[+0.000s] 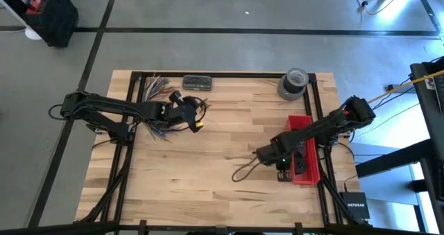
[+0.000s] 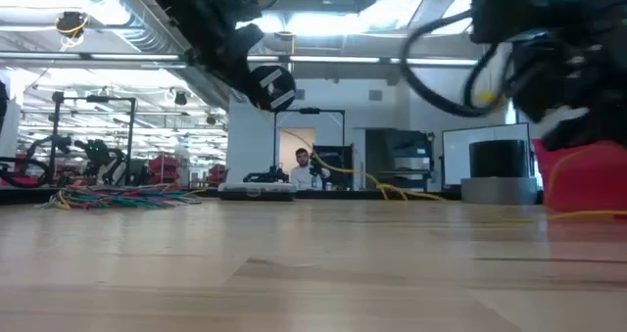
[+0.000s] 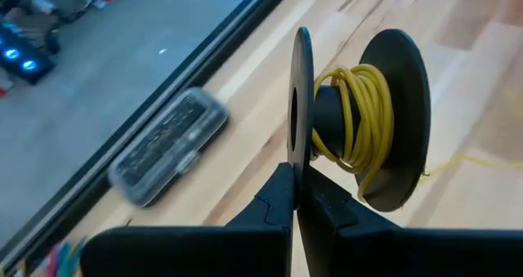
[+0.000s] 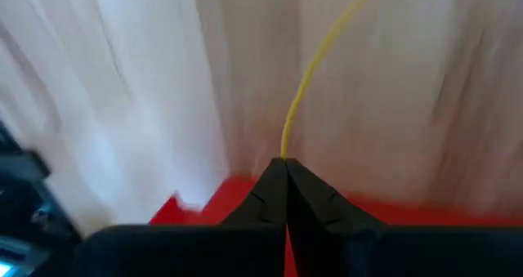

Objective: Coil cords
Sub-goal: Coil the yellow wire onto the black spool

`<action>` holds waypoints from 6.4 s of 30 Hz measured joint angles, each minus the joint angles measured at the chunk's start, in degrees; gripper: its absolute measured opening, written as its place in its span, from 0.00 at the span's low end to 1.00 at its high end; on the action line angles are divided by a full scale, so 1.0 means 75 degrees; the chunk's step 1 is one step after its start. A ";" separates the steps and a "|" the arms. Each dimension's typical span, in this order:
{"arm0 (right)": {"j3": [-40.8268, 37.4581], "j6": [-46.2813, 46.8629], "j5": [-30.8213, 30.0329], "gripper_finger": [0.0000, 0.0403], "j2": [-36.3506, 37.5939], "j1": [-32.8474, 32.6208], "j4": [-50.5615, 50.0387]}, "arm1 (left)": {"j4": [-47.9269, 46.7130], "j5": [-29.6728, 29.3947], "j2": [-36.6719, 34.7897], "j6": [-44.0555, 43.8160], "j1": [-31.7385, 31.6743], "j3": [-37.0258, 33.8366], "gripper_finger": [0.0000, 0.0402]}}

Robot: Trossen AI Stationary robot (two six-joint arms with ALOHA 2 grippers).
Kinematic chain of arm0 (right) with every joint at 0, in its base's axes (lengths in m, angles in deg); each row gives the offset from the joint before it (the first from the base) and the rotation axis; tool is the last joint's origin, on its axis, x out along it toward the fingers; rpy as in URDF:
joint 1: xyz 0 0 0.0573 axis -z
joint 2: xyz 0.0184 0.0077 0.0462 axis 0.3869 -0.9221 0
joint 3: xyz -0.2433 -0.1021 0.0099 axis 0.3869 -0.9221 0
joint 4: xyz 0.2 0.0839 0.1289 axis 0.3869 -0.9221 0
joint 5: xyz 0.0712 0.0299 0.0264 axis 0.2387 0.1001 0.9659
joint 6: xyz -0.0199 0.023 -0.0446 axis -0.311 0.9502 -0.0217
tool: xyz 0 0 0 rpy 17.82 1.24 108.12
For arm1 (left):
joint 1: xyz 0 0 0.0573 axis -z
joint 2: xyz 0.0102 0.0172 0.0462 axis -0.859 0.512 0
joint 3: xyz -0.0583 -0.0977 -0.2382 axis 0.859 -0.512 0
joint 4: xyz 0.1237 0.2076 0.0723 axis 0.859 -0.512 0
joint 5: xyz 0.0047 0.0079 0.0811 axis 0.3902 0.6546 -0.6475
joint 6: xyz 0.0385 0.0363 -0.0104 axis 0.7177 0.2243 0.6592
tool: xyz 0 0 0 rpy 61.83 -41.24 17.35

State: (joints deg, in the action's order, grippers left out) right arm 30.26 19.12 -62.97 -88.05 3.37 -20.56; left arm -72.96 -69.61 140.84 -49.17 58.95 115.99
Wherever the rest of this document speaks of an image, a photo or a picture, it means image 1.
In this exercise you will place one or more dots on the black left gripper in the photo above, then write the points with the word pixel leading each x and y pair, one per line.
pixel 184 112

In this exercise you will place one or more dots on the black Netgear network switch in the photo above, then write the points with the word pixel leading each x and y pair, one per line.
pixel 355 205

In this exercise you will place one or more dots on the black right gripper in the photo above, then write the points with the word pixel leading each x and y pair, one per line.
pixel 277 155

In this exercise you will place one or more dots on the black desk frame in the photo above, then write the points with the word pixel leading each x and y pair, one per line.
pixel 426 6

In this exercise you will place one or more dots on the red plastic bin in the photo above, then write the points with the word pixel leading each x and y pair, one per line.
pixel 308 176

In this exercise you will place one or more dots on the black tool bag red top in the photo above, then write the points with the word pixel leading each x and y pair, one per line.
pixel 55 20

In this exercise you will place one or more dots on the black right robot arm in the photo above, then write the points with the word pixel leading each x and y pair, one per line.
pixel 326 127

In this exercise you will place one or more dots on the black tape roll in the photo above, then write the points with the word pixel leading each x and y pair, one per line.
pixel 288 87

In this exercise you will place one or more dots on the grey tape roll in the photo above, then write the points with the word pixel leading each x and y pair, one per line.
pixel 288 97

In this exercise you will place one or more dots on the white and black tower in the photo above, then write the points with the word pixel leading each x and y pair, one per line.
pixel 33 34

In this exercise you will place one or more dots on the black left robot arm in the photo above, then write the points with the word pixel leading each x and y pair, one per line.
pixel 114 108

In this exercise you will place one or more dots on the black aluminium table frame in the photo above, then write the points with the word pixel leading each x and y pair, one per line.
pixel 225 74

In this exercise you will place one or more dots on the clear plastic bit case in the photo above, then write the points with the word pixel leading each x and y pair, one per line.
pixel 197 82

